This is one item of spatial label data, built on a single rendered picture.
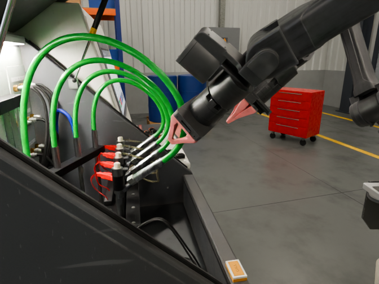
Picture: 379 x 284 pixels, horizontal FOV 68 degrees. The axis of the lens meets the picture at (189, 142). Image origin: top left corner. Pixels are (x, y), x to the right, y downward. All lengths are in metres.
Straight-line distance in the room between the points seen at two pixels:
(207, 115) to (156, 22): 6.80
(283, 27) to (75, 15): 0.76
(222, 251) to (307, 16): 0.52
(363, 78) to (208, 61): 0.64
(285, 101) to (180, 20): 3.64
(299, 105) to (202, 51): 4.37
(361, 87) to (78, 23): 0.90
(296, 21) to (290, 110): 4.44
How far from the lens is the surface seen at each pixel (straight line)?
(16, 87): 0.93
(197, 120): 0.50
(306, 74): 9.03
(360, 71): 1.01
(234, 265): 0.66
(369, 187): 0.93
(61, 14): 1.06
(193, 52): 0.44
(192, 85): 5.52
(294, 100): 4.82
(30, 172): 0.38
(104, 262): 0.43
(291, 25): 0.43
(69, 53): 1.05
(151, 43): 7.24
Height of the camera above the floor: 1.39
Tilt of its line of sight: 17 degrees down
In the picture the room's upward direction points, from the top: straight up
